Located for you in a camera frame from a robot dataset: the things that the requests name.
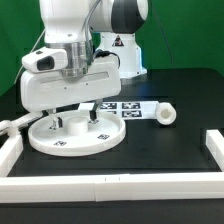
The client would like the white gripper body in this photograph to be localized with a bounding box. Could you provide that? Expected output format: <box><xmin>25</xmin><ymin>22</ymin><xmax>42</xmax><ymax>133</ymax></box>
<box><xmin>20</xmin><ymin>55</ymin><xmax>121</xmax><ymax>112</ymax></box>

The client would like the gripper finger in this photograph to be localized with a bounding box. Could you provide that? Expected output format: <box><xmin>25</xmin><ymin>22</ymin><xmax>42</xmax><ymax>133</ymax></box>
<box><xmin>89</xmin><ymin>99</ymin><xmax>102</xmax><ymax>122</ymax></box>
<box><xmin>49</xmin><ymin>109</ymin><xmax>63</xmax><ymax>130</ymax></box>

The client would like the white round table top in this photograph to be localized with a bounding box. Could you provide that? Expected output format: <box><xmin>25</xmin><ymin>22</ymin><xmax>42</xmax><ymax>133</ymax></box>
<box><xmin>28</xmin><ymin>110</ymin><xmax>126</xmax><ymax>157</ymax></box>

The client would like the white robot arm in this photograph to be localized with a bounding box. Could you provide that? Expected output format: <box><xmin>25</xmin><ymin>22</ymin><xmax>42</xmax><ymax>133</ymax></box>
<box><xmin>20</xmin><ymin>0</ymin><xmax>148</xmax><ymax>130</ymax></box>

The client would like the white paper marker sheet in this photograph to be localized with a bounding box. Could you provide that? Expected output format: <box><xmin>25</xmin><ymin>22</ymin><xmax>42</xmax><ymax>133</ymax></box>
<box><xmin>77</xmin><ymin>101</ymin><xmax>160</xmax><ymax>120</ymax></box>

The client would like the white rod part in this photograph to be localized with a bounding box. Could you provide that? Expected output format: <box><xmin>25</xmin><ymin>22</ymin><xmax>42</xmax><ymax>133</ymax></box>
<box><xmin>0</xmin><ymin>112</ymin><xmax>43</xmax><ymax>136</ymax></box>

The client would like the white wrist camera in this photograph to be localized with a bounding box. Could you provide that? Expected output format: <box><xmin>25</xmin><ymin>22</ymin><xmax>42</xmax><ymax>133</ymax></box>
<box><xmin>22</xmin><ymin>47</ymin><xmax>68</xmax><ymax>73</ymax></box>

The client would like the white left frame bar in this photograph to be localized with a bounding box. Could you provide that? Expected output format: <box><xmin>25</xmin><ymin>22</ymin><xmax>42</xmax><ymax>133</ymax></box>
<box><xmin>0</xmin><ymin>135</ymin><xmax>23</xmax><ymax>177</ymax></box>

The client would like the white cable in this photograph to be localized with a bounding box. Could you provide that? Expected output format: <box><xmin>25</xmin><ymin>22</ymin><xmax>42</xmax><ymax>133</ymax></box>
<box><xmin>13</xmin><ymin>28</ymin><xmax>46</xmax><ymax>85</ymax></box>

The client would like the white front frame bar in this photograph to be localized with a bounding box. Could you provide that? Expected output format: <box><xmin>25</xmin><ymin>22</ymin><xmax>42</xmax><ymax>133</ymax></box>
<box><xmin>0</xmin><ymin>172</ymin><xmax>224</xmax><ymax>203</ymax></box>

